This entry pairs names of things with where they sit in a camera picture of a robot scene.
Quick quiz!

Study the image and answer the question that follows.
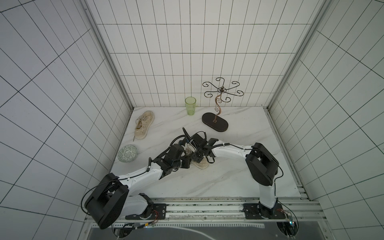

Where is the beige lace-up shoe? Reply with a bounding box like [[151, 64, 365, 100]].
[[134, 111, 155, 140]]

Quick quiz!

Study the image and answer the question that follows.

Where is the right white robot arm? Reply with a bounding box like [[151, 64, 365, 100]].
[[182, 128, 295, 226]]

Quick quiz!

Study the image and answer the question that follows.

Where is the metal jewelry stand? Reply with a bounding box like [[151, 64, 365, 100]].
[[202, 77, 245, 133]]

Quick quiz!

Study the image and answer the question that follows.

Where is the green plastic cup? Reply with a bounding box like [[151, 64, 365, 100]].
[[185, 97, 197, 116]]

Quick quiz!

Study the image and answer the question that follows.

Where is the patterned ceramic bowl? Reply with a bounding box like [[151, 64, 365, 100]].
[[117, 145, 138, 163]]

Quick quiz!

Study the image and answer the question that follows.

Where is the aluminium mounting rail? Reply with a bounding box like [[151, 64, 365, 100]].
[[81, 186, 326, 229]]

